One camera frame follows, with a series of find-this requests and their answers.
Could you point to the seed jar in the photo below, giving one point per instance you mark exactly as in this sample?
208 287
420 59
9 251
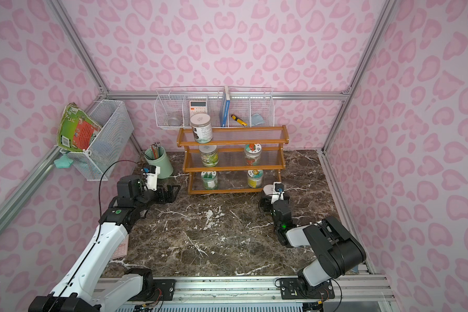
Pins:
201 128

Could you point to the white mesh side basket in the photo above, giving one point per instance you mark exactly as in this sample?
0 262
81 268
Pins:
107 145

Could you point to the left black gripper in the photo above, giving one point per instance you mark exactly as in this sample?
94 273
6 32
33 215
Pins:
162 193

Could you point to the red-lid jar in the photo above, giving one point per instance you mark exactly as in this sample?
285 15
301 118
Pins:
252 154

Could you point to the green jar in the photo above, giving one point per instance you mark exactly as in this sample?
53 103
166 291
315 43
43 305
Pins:
209 155

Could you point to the green snack packet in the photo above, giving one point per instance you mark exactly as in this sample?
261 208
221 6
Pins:
77 130

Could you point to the bottom left green-lid jar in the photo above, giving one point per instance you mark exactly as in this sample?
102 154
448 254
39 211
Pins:
210 180

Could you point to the yellow utility knife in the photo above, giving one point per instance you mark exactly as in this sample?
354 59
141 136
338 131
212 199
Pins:
239 120

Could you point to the glass bowl in basket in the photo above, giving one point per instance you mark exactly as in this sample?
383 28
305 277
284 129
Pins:
174 120

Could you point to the blue book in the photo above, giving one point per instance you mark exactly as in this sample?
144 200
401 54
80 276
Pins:
224 109

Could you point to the sunflower jar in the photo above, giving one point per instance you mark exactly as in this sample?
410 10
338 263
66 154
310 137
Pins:
255 178

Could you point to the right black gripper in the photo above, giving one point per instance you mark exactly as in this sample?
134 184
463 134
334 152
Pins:
267 200

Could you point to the white calculator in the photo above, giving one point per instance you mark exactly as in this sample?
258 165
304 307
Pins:
198 107

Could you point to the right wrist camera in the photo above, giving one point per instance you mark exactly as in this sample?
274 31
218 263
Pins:
274 192

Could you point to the mint star hook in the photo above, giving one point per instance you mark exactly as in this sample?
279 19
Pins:
63 162

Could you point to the wooden three-tier shelf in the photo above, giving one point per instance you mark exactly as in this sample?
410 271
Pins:
232 166

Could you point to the light blue cup in basket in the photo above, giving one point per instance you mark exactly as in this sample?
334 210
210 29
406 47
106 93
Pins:
257 120

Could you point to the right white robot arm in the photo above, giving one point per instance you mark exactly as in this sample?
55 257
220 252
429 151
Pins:
336 250

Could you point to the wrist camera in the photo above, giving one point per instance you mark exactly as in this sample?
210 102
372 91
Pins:
150 174
274 192

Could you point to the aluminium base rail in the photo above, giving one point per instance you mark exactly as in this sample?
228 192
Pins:
267 289

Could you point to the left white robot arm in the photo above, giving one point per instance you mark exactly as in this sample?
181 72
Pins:
97 241

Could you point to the green pen cup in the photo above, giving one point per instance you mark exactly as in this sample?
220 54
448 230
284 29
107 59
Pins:
156 155

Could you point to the white wire wall basket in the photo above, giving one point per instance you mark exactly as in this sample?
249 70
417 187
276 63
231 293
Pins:
245 102

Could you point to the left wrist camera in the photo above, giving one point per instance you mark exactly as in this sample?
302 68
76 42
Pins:
150 174

